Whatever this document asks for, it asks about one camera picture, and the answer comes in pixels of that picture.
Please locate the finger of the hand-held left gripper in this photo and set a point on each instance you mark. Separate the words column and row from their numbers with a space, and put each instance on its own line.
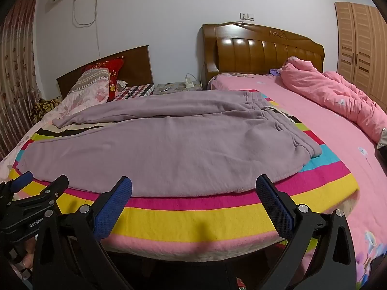
column 56, row 187
column 22, row 179

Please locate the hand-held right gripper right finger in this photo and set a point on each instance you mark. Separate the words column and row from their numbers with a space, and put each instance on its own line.
column 275, row 208

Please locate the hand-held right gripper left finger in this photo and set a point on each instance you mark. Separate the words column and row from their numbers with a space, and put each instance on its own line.
column 112, row 210

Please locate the lilac fleece pants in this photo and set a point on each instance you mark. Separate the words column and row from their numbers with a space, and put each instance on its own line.
column 169, row 145

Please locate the colourful striped blanket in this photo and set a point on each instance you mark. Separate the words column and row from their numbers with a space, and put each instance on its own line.
column 181, row 223

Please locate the brown yellow patterned blanket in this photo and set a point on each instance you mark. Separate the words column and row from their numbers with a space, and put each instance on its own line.
column 42, row 108

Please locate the pale pink floral quilt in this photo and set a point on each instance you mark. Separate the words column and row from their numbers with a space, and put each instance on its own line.
column 69, row 105

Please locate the pink floral bedsheet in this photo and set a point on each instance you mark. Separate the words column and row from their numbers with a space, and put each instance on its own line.
column 329, row 139

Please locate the grey zigzag patterned pillow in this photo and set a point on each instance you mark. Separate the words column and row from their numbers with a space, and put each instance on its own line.
column 89, row 80

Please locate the brown floral curtain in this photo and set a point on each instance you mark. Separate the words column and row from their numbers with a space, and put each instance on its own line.
column 15, row 66

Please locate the plaid cloth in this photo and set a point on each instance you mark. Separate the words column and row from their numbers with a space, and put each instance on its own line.
column 136, row 90

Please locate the dark cloth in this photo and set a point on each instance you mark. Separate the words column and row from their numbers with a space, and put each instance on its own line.
column 383, row 140

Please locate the red patterned pillow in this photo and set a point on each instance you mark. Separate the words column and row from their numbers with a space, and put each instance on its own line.
column 115, row 72

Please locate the nightstand with patterned cover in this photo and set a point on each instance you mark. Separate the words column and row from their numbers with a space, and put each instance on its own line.
column 172, row 88

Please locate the small purple cloth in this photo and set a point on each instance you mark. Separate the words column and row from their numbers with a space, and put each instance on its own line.
column 275, row 72

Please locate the plain dark wooden headboard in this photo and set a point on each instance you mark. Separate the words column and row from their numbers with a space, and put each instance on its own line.
column 136, row 66

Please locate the white power strip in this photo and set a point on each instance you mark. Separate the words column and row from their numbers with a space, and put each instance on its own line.
column 190, row 83

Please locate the brown wooden nightstand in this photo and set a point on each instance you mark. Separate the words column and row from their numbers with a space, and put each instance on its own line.
column 257, row 48

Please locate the light wooden wardrobe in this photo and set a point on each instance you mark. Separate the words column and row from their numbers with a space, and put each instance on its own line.
column 356, row 51

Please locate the white wall socket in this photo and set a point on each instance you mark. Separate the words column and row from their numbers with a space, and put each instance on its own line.
column 246, row 16

